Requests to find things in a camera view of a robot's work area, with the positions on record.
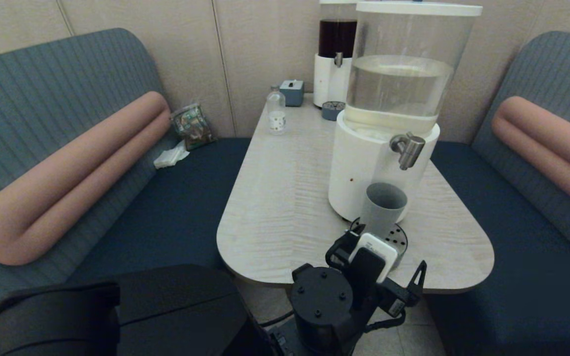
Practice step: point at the clear plastic bottle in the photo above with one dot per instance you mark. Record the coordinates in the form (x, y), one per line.
(276, 116)

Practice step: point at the large blue perforated drip tray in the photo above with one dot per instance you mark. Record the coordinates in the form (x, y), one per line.
(398, 242)

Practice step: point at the grey plastic cup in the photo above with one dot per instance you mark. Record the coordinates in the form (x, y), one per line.
(383, 207)

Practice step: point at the blue upholstered bench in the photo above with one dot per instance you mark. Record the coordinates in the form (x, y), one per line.
(166, 212)
(512, 247)

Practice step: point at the white folded napkin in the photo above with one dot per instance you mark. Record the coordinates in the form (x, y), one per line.
(170, 157)

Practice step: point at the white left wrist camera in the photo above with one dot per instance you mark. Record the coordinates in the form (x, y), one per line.
(376, 252)

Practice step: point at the white clear water dispenser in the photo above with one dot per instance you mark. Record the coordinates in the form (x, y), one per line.
(364, 168)

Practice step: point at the small blue drip tray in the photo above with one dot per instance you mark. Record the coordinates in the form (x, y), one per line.
(333, 111)

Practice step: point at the green snack bag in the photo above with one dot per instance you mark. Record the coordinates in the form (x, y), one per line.
(193, 126)

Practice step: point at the white dark drink dispenser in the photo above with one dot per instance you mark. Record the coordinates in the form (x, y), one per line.
(329, 79)

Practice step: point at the pink bolster cushion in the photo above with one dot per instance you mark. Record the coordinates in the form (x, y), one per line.
(67, 179)
(552, 144)

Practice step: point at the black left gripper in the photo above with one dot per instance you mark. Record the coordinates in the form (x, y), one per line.
(391, 296)

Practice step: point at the grey-blue tissue box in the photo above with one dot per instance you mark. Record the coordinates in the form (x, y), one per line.
(292, 93)

